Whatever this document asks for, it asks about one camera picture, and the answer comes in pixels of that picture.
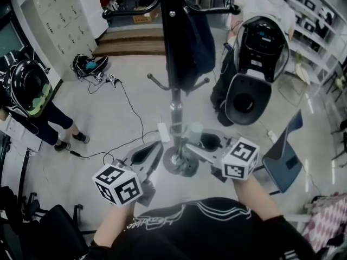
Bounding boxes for checked cloth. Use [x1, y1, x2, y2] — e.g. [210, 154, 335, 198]
[300, 192, 347, 260]

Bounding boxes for black floor cable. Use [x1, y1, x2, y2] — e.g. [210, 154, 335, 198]
[69, 81, 160, 167]

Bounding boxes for white drawer unit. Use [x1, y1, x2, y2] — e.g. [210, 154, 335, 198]
[0, 115, 43, 153]

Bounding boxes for person's right forearm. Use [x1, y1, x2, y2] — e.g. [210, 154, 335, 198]
[233, 175, 282, 223]

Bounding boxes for white cabinet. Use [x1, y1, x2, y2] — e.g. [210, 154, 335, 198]
[79, 0, 109, 40]

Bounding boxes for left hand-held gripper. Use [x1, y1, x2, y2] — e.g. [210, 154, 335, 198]
[92, 140, 164, 208]

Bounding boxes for person's left forearm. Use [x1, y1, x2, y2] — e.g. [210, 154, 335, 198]
[93, 199, 138, 245]

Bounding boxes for grey metal lockers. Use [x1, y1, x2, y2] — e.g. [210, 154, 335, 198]
[20, 0, 98, 82]

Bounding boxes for black round backpack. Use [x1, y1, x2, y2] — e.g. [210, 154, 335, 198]
[10, 58, 54, 119]

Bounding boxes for black open bag blue lining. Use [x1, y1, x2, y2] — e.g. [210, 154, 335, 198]
[72, 53, 110, 79]

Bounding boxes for black chair pale seat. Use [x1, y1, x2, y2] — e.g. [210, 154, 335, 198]
[324, 63, 347, 100]

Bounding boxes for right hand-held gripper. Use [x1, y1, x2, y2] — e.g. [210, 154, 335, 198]
[186, 129, 260, 183]

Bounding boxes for white shelving unit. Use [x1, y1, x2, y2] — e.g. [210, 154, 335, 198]
[284, 0, 347, 85]

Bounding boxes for black frame chair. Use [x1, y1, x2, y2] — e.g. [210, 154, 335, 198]
[330, 112, 347, 161]

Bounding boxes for wire-frame stool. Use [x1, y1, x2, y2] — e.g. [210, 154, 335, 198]
[279, 51, 312, 104]

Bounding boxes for person's black printed t-shirt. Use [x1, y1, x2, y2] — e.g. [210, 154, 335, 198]
[86, 196, 319, 260]

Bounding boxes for cardboard box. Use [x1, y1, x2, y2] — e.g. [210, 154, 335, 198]
[132, 8, 160, 24]

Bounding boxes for wooden steps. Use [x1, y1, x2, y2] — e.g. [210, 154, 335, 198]
[92, 27, 166, 58]

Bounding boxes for black metal coat rack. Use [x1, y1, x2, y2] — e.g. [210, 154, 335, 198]
[101, 0, 241, 177]

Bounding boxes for dark blue hanging garment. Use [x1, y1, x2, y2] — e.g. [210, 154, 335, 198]
[184, 6, 217, 93]

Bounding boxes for grey open shell backpack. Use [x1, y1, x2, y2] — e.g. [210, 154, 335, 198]
[224, 15, 291, 126]

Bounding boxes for blue chair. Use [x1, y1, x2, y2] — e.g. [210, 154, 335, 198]
[261, 109, 304, 195]

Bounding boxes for black office chair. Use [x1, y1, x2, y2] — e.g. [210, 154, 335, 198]
[0, 185, 92, 260]

